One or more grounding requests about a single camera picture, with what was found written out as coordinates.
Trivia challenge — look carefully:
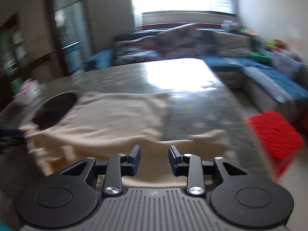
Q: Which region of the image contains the beige cotton t-shirt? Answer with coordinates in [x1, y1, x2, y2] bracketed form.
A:
[22, 92, 238, 188]

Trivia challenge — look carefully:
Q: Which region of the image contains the round black induction cooktop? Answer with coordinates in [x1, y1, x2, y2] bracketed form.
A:
[32, 92, 79, 130]

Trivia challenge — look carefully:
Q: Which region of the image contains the pink tissue box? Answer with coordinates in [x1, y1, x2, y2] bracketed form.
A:
[14, 79, 41, 106]

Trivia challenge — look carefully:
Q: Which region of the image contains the red plastic stool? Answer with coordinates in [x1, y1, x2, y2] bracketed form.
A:
[245, 110, 304, 178]

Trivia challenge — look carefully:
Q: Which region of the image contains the dark wooden display cabinet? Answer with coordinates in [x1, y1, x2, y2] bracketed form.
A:
[1, 14, 29, 109]

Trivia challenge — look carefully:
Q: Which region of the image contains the light blue small cabinet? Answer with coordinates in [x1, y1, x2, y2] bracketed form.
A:
[62, 41, 83, 74]

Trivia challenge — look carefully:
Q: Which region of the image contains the blue corner sofa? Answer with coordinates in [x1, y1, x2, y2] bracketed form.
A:
[84, 28, 307, 106]

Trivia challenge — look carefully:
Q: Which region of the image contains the clear plastic storage box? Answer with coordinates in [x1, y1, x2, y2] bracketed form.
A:
[270, 49, 304, 80]

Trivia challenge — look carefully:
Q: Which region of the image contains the green plastic bowl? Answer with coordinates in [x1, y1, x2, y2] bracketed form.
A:
[251, 52, 271, 63]

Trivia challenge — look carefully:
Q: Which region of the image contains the plain beige cushion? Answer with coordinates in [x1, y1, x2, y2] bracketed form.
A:
[213, 31, 252, 57]

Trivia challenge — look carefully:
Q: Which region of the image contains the colourful plush toys pile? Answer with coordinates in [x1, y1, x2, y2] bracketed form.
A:
[266, 39, 288, 51]

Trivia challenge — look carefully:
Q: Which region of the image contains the flat butterfly print pillow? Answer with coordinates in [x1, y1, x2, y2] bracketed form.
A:
[114, 35, 160, 63]

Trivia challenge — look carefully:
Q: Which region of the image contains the upright butterfly print pillow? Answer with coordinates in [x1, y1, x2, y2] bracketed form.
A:
[156, 23, 201, 54]

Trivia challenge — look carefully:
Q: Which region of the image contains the panda plush toy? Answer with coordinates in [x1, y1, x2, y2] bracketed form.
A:
[221, 20, 241, 31]

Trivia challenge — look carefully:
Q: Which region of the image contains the dark wooden door frame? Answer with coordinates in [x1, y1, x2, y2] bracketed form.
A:
[45, 0, 93, 76]

